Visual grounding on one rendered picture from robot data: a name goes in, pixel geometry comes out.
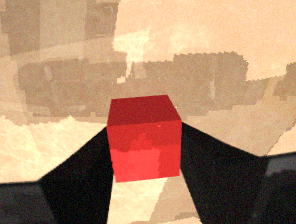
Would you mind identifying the red block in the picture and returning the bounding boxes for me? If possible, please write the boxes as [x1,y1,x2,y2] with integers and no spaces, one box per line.
[106,95,182,183]

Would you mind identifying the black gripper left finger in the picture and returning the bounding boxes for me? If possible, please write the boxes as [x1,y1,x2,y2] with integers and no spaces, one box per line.
[0,126,115,224]

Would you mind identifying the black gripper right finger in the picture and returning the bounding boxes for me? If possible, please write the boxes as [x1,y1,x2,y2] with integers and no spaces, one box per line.
[180,122,296,224]

